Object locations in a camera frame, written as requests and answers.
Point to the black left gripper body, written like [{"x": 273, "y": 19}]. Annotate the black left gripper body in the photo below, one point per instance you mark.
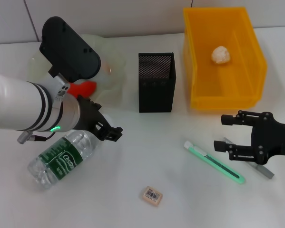
[{"x": 90, "y": 118}]

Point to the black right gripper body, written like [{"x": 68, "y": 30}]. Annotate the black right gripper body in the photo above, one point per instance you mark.
[{"x": 273, "y": 140}]

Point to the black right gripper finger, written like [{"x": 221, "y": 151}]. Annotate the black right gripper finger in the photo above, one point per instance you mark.
[
  {"x": 220, "y": 146},
  {"x": 228, "y": 119}
]

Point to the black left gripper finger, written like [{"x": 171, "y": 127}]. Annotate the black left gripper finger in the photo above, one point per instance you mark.
[
  {"x": 112, "y": 134},
  {"x": 94, "y": 105}
]

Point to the red tomato-like fruit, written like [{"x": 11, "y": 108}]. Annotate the red tomato-like fruit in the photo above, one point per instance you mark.
[{"x": 84, "y": 88}]

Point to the clear green-label water bottle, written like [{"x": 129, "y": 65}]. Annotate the clear green-label water bottle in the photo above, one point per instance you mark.
[{"x": 61, "y": 159}]

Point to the white paper ball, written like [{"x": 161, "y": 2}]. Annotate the white paper ball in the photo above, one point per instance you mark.
[{"x": 220, "y": 54}]

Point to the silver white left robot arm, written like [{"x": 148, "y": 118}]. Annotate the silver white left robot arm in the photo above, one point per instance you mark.
[{"x": 13, "y": 102}]

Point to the green utility knife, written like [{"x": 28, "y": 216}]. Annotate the green utility knife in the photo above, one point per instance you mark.
[{"x": 213, "y": 161}]

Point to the grey pen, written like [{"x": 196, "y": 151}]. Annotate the grey pen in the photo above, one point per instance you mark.
[{"x": 266, "y": 172}]

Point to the pale green glass fruit plate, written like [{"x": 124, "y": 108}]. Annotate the pale green glass fruit plate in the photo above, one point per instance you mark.
[{"x": 113, "y": 54}]

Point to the black mesh pen holder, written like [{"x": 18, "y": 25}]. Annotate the black mesh pen holder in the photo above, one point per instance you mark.
[{"x": 156, "y": 92}]

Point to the beige eraser with barcode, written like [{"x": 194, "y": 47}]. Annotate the beige eraser with barcode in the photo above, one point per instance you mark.
[{"x": 151, "y": 196}]

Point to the yellow plastic bin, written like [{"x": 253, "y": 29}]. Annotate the yellow plastic bin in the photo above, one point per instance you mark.
[{"x": 228, "y": 83}]

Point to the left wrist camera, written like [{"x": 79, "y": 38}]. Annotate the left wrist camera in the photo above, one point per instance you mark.
[{"x": 68, "y": 50}]

